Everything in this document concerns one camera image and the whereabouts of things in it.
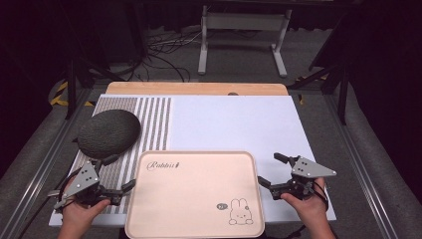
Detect person's left hand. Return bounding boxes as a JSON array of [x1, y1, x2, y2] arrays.
[[61, 185, 112, 231]]

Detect white mat with striped section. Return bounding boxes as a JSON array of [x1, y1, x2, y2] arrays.
[[48, 94, 337, 228]]

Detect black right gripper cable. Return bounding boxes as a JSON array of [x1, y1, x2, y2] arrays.
[[312, 178, 330, 212]]

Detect black floor cable bundle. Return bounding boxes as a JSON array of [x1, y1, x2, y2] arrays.
[[140, 28, 204, 83]]

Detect white metal stand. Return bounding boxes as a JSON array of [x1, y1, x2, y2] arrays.
[[197, 4, 294, 80]]

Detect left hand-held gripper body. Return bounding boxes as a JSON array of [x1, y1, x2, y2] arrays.
[[48, 160, 123, 211]]

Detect person's right hand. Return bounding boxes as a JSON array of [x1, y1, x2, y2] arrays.
[[280, 176, 330, 224]]

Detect yellow black floor tape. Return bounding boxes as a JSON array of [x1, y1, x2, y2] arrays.
[[49, 81, 97, 109]]

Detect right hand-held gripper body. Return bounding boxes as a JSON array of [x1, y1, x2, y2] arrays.
[[269, 154, 337, 201]]

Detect black metal stand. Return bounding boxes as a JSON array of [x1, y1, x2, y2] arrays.
[[288, 61, 351, 126], [64, 54, 127, 121]]

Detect pink tray with rabbit print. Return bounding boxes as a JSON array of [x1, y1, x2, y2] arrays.
[[124, 149, 266, 239]]

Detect wooden table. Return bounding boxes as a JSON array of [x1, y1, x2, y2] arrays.
[[105, 81, 290, 97]]

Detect aluminium rail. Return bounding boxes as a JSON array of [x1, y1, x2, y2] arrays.
[[0, 89, 98, 239], [322, 94, 422, 239]]

